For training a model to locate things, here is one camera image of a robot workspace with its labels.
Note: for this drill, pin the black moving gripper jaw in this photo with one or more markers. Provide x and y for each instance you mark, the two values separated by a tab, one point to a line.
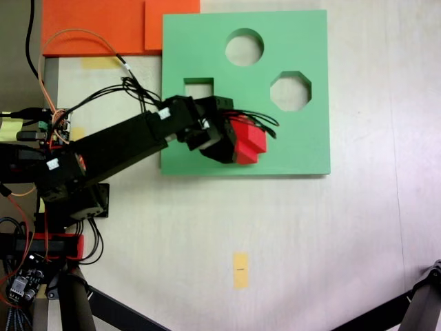
227	114

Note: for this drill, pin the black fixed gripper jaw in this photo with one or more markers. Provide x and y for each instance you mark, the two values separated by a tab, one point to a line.
222	153

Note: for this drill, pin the red cross columnar block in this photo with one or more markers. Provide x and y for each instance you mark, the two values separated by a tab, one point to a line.
249	143

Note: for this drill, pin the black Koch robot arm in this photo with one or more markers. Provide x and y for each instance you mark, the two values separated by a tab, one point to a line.
117	145

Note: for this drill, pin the green shape-hole board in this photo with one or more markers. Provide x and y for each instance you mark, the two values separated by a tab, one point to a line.
303	138

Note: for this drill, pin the small orange flat block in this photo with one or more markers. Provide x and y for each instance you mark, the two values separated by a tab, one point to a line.
172	24

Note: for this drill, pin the large orange flat block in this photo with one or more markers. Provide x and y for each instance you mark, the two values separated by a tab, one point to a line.
93	27

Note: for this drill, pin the yellow tape strip with mark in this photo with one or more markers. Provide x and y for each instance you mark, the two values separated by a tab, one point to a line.
240	272

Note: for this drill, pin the yellow tape piece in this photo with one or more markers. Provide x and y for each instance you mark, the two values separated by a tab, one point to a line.
98	62

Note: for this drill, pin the small yellow tape square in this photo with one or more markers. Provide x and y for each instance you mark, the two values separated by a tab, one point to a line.
78	133

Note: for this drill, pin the red table clamp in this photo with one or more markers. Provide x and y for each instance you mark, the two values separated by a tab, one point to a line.
74	245

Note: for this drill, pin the black tripod strut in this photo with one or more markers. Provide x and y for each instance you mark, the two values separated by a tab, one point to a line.
375	313
124	312

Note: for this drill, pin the yellow sticky notes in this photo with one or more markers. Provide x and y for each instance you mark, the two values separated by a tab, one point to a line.
8	129

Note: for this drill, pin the black power circuit board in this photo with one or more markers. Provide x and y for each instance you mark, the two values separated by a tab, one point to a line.
25	284

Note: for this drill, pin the thick grey tripod leg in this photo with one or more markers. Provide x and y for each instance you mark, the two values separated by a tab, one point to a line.
425	300

